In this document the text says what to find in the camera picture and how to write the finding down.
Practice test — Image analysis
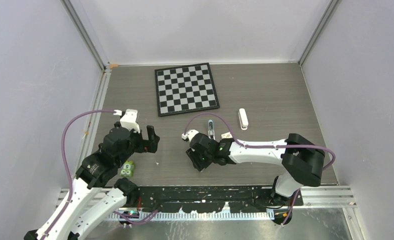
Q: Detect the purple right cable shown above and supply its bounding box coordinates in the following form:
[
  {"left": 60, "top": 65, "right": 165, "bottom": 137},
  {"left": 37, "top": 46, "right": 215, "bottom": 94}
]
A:
[{"left": 183, "top": 112, "right": 337, "bottom": 171}]

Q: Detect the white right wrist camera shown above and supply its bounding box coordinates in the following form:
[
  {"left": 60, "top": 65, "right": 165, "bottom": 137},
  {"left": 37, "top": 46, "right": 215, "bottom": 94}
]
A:
[{"left": 181, "top": 129, "right": 200, "bottom": 142}]

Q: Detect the white staple box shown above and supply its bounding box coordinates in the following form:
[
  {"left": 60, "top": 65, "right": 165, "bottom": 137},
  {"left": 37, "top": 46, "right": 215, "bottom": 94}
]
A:
[{"left": 221, "top": 132, "right": 233, "bottom": 139}]

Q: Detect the purple cable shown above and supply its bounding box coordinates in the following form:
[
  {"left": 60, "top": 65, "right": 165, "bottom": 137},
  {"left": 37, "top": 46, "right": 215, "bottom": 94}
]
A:
[
  {"left": 183, "top": 112, "right": 337, "bottom": 171},
  {"left": 39, "top": 109, "right": 122, "bottom": 240}
]

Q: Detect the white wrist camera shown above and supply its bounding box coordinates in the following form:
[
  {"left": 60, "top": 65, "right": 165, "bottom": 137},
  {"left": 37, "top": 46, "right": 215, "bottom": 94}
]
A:
[
  {"left": 181, "top": 129, "right": 200, "bottom": 142},
  {"left": 114, "top": 109, "right": 141, "bottom": 133}
]

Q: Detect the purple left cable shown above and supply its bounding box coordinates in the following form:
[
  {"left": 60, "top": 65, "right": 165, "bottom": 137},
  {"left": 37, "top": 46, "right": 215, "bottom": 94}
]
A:
[{"left": 39, "top": 109, "right": 122, "bottom": 240}]

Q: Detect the black and white chessboard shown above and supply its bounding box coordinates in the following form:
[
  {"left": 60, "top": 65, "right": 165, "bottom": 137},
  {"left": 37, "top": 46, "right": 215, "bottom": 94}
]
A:
[{"left": 154, "top": 62, "right": 220, "bottom": 117}]

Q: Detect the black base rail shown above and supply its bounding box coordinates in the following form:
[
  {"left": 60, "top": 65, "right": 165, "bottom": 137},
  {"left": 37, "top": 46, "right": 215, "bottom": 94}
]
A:
[{"left": 123, "top": 185, "right": 293, "bottom": 214}]

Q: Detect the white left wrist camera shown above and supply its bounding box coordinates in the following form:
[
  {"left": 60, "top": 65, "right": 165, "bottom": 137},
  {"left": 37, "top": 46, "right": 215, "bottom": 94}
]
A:
[{"left": 114, "top": 109, "right": 141, "bottom": 133}]

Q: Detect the green toy block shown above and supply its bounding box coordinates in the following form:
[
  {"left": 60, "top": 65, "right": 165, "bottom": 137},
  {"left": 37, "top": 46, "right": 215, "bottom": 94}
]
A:
[{"left": 119, "top": 160, "right": 135, "bottom": 178}]

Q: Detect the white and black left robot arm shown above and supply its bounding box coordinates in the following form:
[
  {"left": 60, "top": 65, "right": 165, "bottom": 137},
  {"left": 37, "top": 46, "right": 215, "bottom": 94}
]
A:
[{"left": 24, "top": 124, "right": 160, "bottom": 240}]

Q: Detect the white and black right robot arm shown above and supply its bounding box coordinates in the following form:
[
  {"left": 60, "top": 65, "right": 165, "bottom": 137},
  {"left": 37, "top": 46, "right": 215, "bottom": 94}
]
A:
[{"left": 181, "top": 129, "right": 325, "bottom": 205}]

